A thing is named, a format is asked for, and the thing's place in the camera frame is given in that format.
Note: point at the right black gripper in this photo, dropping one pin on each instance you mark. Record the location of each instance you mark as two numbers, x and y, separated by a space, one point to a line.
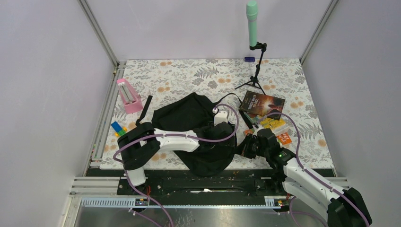
245 151

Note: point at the green microphone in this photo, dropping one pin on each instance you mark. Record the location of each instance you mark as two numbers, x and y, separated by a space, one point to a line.
251 14

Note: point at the floral table mat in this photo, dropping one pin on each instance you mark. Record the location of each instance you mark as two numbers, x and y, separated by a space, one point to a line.
168 81

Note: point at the orange cover booklet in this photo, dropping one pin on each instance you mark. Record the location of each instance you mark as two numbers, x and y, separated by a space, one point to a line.
284 138

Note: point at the dark cover book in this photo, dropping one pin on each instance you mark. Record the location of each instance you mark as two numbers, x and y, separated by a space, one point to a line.
259 105

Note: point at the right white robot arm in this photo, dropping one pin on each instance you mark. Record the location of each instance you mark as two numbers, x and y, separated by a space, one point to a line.
338 206

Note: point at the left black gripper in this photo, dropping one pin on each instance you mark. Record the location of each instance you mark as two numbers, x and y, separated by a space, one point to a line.
228 142

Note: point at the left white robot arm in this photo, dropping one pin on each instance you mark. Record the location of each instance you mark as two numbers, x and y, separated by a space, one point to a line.
205 150

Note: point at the yellow green children book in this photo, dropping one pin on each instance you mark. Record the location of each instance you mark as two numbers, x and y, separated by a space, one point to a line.
278 127

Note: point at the small blue box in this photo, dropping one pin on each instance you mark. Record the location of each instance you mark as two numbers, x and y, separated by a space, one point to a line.
249 59

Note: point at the black fabric student bag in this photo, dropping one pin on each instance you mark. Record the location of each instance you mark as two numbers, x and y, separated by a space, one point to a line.
191 112

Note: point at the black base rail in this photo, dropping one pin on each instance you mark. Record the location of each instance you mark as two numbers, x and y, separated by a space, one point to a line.
230 187

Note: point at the pink metronome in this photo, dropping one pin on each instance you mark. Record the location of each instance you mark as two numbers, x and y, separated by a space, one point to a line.
131 99

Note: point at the colourful toy block train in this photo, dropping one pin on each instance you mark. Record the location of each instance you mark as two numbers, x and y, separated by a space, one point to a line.
119 130

